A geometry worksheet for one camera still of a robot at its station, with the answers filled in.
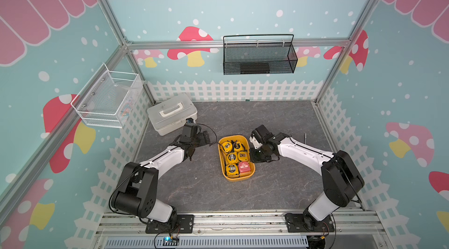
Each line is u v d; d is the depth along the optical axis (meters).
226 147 0.92
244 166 0.89
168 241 0.73
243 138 0.96
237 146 0.96
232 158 0.91
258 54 0.94
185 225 0.75
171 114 0.97
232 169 0.87
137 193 0.44
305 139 1.00
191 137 0.71
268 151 0.64
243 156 0.92
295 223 0.74
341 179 0.48
